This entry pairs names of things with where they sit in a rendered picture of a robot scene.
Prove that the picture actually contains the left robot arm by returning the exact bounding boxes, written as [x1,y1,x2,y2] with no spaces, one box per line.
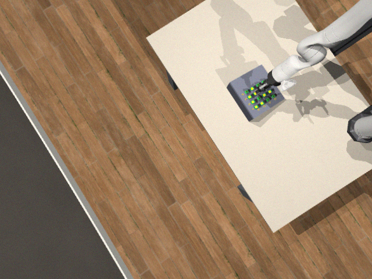
[354,116,372,139]

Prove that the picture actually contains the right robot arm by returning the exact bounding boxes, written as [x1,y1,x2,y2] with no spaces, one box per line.
[272,0,372,92]

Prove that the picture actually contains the grey switch panel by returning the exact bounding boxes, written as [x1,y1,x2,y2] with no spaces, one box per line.
[227,65,285,121]

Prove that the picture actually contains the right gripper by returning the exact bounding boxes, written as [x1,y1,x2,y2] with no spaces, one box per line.
[255,71,281,94]

